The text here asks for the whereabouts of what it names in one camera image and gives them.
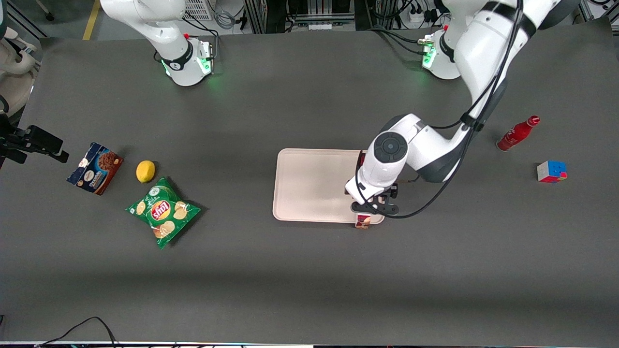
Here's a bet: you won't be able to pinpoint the red plaid cookie box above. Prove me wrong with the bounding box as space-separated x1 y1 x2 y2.
355 151 373 230

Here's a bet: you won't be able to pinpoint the pale pink plastic tray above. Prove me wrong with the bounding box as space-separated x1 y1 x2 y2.
272 148 386 225

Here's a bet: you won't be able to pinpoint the white perforated box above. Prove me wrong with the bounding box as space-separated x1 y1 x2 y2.
183 0 214 21

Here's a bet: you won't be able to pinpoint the blue chocolate cookie box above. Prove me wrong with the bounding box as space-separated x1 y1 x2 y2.
66 142 124 196

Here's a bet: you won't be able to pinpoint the red soda bottle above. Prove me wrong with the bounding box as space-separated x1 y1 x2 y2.
497 115 541 152

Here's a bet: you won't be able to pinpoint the white power strip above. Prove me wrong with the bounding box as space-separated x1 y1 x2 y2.
408 9 438 25

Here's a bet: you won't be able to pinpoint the colourful puzzle cube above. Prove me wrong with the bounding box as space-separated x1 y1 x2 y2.
536 160 568 184

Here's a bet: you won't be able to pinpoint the green chips bag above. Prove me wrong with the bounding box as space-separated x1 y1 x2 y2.
125 177 202 250

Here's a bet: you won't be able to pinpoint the black equipment rack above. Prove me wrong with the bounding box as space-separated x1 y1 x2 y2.
243 0 356 34

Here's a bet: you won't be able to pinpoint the yellow lemon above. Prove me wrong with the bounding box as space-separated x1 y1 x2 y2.
136 160 156 184

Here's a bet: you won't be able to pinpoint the beige chair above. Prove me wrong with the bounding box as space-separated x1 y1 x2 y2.
0 27 38 114

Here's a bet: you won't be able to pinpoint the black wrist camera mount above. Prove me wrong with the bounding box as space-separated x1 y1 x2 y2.
351 201 400 216

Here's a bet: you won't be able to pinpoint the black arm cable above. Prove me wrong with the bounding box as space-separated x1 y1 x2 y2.
354 0 525 219

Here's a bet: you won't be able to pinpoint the black base cables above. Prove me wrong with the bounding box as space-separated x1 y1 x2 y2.
370 27 428 56

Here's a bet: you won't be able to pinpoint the black base cable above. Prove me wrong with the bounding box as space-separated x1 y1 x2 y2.
181 17 221 63

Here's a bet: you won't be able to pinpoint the grey coiled cable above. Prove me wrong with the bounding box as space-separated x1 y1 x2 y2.
213 5 238 30

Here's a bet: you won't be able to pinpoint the black cable at table edge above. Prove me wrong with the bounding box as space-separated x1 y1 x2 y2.
35 317 121 348

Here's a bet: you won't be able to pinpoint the black device on mount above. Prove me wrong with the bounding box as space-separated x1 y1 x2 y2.
0 114 70 167

